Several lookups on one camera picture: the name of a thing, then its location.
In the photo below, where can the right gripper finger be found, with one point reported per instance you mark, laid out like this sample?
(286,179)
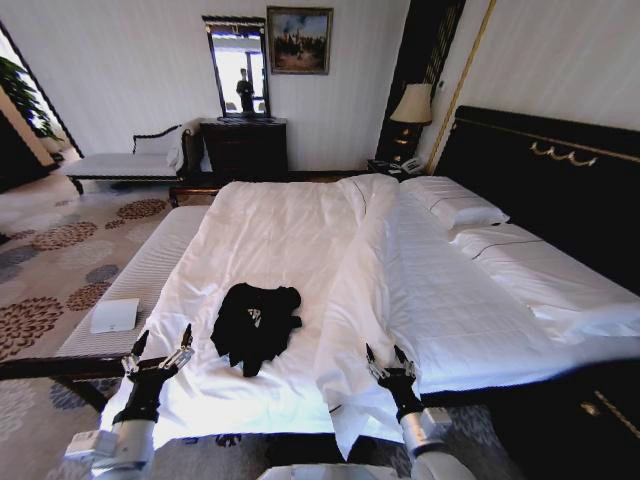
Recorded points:
(405,364)
(374,362)

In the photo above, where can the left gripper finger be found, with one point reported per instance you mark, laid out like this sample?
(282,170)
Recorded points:
(136,352)
(181,352)

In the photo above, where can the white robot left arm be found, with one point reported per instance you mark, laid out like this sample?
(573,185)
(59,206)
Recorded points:
(125,442)

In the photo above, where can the white striped bed bench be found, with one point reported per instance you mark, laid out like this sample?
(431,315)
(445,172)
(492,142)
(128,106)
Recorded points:
(135,280)

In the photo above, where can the white bed sheet mattress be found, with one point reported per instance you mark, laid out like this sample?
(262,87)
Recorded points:
(450,300)

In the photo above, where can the white folded towel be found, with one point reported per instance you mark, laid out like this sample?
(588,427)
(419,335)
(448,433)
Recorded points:
(115,316)

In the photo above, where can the black garment with white logo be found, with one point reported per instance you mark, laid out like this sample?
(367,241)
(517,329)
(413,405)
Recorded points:
(250,325)

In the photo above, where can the white robot front shell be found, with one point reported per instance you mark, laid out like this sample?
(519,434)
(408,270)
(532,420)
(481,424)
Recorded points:
(330,473)

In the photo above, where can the white duvet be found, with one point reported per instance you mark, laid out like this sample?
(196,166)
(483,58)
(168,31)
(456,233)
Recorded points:
(275,240)

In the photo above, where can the large white pillow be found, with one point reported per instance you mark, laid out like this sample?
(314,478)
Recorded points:
(550,280)

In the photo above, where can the small white pillow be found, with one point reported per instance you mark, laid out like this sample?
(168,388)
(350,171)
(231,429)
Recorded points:
(450,202)

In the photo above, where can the white chaise lounge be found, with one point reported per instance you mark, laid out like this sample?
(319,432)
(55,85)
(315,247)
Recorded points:
(125,162)

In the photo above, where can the dark nightstand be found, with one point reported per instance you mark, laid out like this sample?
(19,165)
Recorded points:
(382,167)

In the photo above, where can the white telephone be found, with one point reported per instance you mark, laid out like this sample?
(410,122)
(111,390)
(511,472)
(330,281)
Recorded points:
(412,165)

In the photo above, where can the white chaise cushion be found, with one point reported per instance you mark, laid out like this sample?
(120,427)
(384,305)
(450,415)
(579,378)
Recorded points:
(176,150)

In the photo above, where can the dark wooden dresser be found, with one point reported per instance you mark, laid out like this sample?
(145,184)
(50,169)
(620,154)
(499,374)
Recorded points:
(245,147)

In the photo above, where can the black headboard with gold trim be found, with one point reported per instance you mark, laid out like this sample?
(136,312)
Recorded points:
(550,190)

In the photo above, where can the table lamp beige shade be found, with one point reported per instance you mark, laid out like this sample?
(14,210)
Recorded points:
(412,105)

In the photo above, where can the person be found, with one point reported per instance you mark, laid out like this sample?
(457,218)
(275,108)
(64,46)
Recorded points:
(245,92)

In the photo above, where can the green potted plant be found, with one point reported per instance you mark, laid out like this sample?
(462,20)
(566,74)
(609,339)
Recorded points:
(22,95)

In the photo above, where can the dark framed mirror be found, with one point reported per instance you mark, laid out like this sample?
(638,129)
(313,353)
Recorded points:
(240,65)

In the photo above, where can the gold framed painting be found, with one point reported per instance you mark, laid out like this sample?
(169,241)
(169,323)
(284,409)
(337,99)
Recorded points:
(300,41)

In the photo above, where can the dark wooden bed frame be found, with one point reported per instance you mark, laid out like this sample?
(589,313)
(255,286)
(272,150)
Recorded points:
(560,425)

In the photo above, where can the gold wall trim strip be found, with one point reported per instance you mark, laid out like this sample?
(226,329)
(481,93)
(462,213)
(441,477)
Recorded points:
(467,65)

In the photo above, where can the dark wall panel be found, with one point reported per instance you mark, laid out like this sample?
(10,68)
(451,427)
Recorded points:
(407,50)

